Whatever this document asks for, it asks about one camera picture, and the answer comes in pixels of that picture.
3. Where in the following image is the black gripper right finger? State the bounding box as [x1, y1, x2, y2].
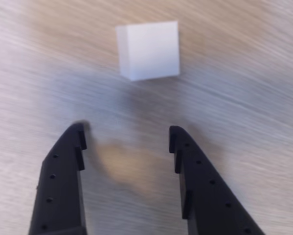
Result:
[168, 125, 268, 235]

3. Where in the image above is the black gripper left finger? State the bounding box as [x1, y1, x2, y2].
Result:
[28, 120, 88, 235]

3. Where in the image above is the white cube block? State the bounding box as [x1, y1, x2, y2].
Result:
[115, 20, 181, 82]

